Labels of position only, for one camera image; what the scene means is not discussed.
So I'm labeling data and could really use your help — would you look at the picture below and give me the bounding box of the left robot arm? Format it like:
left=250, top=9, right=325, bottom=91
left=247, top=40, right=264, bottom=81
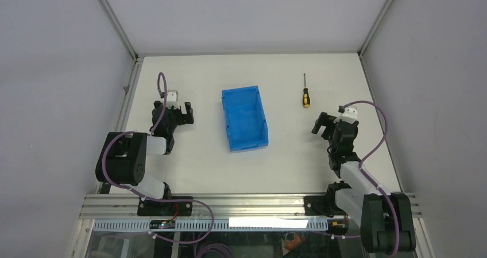
left=95, top=101, right=194, bottom=215

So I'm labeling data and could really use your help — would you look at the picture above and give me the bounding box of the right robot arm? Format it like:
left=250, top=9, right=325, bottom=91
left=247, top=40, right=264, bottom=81
left=304, top=112, right=416, bottom=255

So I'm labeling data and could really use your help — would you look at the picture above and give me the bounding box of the blue plastic bin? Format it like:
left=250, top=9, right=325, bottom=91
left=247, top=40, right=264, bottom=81
left=221, top=86, right=269, bottom=152

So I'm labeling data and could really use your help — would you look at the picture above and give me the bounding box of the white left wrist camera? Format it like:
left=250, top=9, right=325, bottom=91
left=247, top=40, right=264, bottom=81
left=163, top=90, right=180, bottom=109

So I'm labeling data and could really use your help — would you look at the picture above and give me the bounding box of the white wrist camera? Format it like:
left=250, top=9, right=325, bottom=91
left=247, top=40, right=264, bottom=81
left=163, top=90, right=180, bottom=109
left=334, top=105, right=358, bottom=124

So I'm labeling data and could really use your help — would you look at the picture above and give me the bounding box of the yellow black handled screwdriver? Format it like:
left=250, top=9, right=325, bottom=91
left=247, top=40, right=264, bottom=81
left=303, top=73, right=310, bottom=108

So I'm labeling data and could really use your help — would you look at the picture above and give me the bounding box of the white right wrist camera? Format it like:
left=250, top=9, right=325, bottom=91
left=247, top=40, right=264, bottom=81
left=334, top=105, right=358, bottom=124

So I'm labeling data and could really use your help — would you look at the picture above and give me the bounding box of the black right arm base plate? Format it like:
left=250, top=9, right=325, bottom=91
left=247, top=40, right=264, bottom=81
left=303, top=181, right=351, bottom=217

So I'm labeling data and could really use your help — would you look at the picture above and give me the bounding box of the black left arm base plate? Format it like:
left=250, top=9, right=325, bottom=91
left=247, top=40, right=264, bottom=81
left=137, top=196, right=193, bottom=217

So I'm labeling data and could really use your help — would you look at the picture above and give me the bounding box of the white slotted cable duct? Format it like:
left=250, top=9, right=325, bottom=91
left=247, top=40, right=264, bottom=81
left=93, top=217, right=345, bottom=233

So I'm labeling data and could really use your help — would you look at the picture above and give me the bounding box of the aluminium frame rail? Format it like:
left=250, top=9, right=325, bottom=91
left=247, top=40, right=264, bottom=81
left=79, top=192, right=422, bottom=221

